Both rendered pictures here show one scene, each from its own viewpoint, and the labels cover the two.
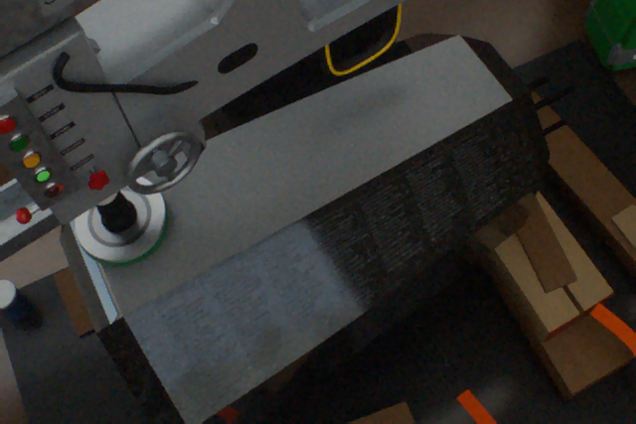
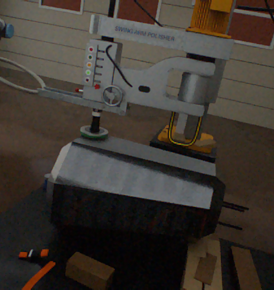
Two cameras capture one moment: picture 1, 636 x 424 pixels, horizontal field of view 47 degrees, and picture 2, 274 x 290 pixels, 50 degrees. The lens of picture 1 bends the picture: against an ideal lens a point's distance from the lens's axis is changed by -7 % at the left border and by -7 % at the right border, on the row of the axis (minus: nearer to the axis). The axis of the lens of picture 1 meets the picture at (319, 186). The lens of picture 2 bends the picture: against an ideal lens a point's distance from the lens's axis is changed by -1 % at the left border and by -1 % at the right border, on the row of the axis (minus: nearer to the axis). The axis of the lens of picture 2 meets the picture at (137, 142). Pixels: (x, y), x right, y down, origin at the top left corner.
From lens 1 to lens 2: 151 cm
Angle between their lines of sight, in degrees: 47
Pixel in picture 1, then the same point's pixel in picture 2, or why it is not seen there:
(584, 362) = not seen: outside the picture
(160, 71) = (126, 74)
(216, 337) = (85, 165)
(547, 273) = (200, 273)
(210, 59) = (137, 82)
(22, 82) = (100, 44)
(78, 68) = (111, 52)
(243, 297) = (101, 162)
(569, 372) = not seen: outside the picture
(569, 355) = not seen: outside the picture
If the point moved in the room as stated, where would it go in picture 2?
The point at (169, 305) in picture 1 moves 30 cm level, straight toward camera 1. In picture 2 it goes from (84, 148) to (72, 164)
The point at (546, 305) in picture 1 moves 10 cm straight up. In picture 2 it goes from (190, 281) to (194, 268)
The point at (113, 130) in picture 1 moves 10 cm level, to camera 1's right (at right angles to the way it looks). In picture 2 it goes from (108, 79) to (119, 82)
